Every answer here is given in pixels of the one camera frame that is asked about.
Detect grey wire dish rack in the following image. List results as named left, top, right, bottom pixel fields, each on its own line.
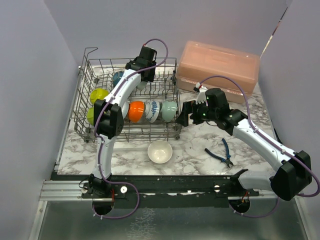
left=71, top=47, right=182, bottom=143

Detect beige patterned bowl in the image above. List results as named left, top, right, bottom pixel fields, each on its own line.
left=147, top=140, right=173, bottom=164

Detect yellow-green bowl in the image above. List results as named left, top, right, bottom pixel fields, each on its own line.
left=89, top=88, right=109, bottom=105

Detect white round bowl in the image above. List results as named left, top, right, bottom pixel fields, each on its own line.
left=127, top=101, right=145, bottom=123

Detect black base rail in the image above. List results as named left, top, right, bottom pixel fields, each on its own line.
left=49, top=173, right=261, bottom=208

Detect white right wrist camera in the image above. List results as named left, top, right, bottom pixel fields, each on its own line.
left=193, top=82, right=208, bottom=105

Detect blue-handled pliers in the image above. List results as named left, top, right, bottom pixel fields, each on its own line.
left=204, top=137, right=235, bottom=168

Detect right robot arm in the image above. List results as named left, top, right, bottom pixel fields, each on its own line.
left=176, top=88, right=312, bottom=201

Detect blue floral bowl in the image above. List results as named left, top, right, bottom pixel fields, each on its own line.
left=145, top=100, right=161, bottom=124

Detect orange-tipped screwdriver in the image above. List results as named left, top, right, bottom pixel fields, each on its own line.
left=273, top=128, right=282, bottom=144

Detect celadon green bowl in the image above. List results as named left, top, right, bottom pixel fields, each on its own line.
left=160, top=100, right=178, bottom=122

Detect dark brown bowl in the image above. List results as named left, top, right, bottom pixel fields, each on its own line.
left=112, top=70, right=124, bottom=87

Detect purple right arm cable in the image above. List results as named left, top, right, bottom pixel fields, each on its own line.
left=201, top=75, right=320, bottom=218

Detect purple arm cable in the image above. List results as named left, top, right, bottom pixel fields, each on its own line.
left=93, top=38, right=169, bottom=220
left=201, top=75, right=320, bottom=218

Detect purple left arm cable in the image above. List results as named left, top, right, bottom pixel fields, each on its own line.
left=93, top=38, right=169, bottom=220

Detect grey bowl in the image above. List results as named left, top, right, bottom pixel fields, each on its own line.
left=121, top=101, right=130, bottom=118

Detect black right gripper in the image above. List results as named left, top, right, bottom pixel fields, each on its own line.
left=175, top=98, right=218, bottom=127

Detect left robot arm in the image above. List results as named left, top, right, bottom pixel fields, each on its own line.
left=88, top=45, right=157, bottom=198

